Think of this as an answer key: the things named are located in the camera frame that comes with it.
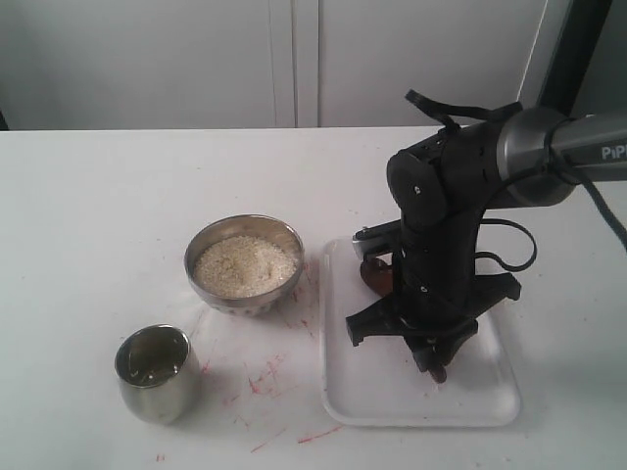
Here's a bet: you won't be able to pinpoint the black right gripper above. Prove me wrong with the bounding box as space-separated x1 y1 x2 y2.
346 219 520 370

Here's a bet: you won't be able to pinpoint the brown wooden spoon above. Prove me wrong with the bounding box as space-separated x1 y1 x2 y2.
360 258 447 384

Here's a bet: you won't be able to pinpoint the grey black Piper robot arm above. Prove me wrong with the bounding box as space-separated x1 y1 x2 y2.
346 108 626 382

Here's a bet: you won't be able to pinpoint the wide steel rice bowl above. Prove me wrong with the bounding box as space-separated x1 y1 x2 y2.
183 214 305 317

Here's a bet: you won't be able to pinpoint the small steel cup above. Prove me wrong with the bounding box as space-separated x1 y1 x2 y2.
115 324 201 425

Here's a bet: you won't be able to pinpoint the white plastic tray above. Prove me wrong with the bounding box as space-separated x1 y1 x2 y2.
319 238 521 428

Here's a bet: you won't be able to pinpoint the white cabinet doors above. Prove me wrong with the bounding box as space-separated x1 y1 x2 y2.
1 1 548 130

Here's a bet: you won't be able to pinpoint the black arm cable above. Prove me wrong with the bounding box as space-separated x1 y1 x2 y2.
477 126 627 273

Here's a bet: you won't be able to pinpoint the dark door frame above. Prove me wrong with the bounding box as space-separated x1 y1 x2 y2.
517 1 626 117

